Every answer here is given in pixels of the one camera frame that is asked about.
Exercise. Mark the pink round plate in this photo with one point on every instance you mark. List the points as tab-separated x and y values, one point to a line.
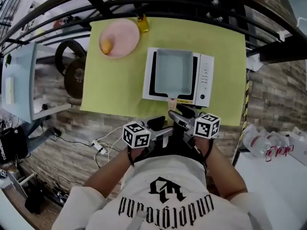
122	37

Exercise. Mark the green tablecloth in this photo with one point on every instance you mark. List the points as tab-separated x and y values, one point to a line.
115	85

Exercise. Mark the white cardboard box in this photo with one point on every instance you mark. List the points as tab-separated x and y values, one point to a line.
298	147

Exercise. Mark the brown round table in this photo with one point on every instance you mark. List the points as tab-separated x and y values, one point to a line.
74	80

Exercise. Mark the white work table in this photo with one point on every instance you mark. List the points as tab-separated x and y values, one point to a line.
271	195

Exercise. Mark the black shorts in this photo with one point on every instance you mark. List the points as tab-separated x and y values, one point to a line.
172	145

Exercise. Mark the person's right forearm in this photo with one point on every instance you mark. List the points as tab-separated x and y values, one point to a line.
223	171

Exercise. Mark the small green plant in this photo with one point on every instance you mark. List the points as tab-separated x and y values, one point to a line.
8	60

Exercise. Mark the white power strip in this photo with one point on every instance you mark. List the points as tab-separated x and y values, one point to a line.
98	147

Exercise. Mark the black metal railing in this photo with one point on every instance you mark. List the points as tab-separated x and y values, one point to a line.
275	53

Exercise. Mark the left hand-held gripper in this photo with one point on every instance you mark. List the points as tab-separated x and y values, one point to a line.
136	135

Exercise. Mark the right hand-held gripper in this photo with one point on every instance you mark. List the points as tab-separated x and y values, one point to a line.
206	126

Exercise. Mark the yellow round fruit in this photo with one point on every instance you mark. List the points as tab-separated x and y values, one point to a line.
106	46

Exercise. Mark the yellow black hazard tape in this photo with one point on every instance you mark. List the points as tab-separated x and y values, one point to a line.
245	104

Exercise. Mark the white printed t-shirt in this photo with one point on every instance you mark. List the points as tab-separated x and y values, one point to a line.
168	169

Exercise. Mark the yellow oil bottle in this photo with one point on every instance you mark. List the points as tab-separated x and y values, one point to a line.
143	24

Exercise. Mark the person's left forearm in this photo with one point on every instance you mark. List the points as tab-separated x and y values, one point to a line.
108	174

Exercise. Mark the wrapped pack of water bottles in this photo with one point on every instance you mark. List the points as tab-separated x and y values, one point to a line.
261	142

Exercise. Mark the white side table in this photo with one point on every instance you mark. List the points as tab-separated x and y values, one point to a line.
24	63

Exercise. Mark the light blue square tray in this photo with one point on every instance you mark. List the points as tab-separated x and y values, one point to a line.
173	71

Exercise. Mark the black bag white print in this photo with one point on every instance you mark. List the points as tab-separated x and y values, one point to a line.
12	145

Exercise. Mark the white rectangular block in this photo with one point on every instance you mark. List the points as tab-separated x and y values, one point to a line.
9	90

